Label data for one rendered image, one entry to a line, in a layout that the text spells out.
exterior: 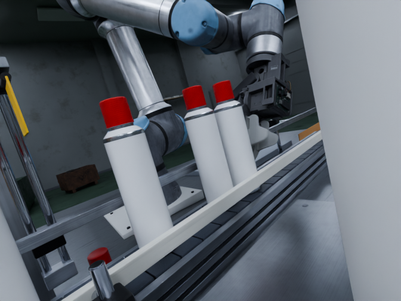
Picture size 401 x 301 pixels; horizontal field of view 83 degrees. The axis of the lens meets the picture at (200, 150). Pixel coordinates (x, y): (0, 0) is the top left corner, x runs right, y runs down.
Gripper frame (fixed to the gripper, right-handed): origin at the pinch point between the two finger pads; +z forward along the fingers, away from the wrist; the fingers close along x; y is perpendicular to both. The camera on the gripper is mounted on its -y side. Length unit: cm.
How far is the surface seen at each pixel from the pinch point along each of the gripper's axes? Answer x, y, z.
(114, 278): -26.1, 5.0, 18.0
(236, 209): -7.2, 4.0, 10.4
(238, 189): -8.4, 5.0, 7.4
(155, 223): -20.9, 2.6, 13.2
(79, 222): -28.0, -2.9, 14.0
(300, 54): 803, -372, -640
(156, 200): -21.4, 2.7, 10.4
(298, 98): 900, -420, -488
